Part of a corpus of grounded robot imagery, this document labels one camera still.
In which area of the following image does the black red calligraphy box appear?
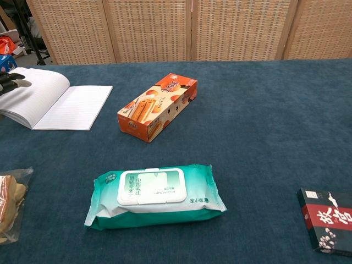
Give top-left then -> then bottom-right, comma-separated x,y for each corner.
296,188 -> 352,256

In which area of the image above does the orange egg roll snack box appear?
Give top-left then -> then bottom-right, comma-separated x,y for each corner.
117,73 -> 199,144

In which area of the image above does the clear bag of bread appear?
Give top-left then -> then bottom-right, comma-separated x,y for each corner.
0,167 -> 34,245

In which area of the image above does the wooden woven folding screen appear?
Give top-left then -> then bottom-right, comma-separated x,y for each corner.
26,0 -> 352,65

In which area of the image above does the orange white plastic bag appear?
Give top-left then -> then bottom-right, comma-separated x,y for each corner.
0,36 -> 18,55

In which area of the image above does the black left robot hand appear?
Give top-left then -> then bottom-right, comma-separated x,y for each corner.
0,71 -> 32,97

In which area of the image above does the white lined notebook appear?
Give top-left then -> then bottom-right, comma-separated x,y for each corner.
0,67 -> 114,131

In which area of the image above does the green wet wipes pack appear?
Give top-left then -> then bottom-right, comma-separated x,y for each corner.
84,164 -> 228,230

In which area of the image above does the blue cartoon box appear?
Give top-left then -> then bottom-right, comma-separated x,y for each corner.
0,54 -> 18,73

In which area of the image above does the black tripod stand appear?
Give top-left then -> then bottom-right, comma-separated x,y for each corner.
0,0 -> 51,66

